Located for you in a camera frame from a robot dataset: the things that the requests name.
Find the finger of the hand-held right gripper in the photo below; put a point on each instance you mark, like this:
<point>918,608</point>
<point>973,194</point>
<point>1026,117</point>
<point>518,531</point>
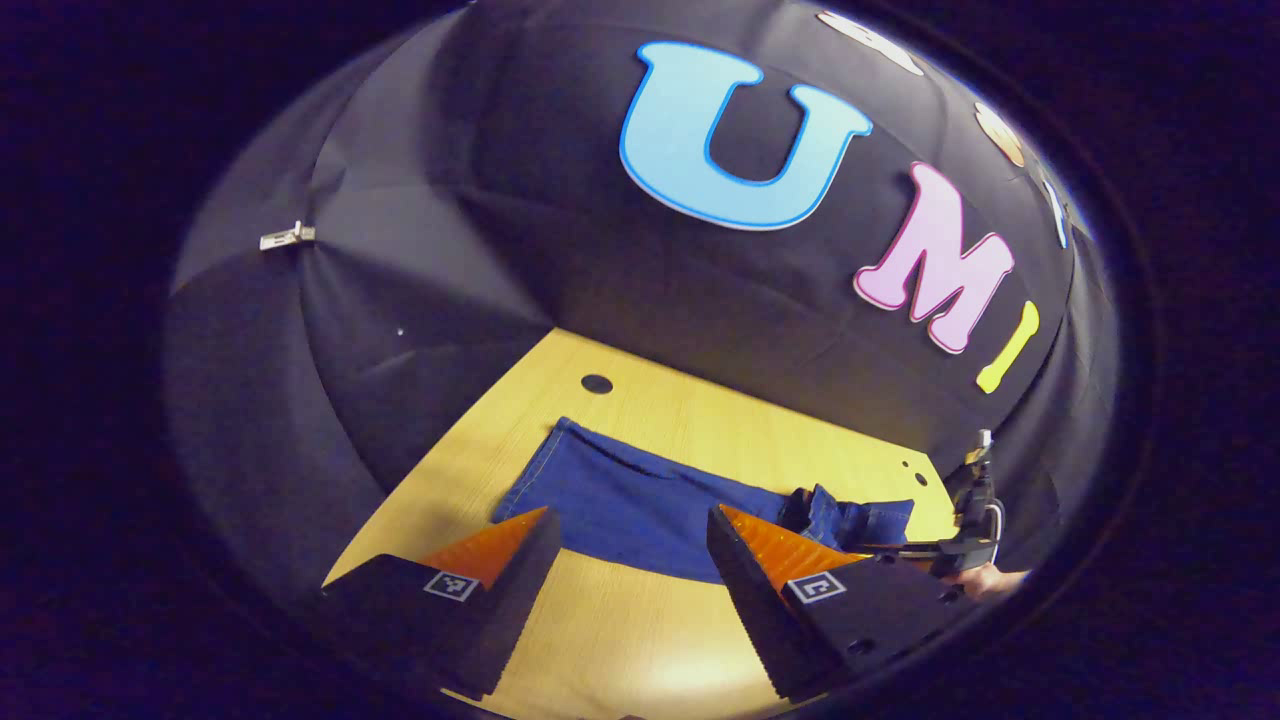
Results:
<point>900,547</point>

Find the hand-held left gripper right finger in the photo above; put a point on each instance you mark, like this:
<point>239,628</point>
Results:
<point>755,610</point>

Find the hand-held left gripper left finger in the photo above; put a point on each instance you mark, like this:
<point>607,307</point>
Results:
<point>515,610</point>

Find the blue denim jeans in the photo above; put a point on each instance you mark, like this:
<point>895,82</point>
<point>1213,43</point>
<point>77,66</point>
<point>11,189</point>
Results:
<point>620,500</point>

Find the black backdrop cloth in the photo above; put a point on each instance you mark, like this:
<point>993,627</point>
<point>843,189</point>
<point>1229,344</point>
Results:
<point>450,200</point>

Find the small white clip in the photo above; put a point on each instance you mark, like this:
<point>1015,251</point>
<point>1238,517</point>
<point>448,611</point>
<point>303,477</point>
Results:
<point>287,236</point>

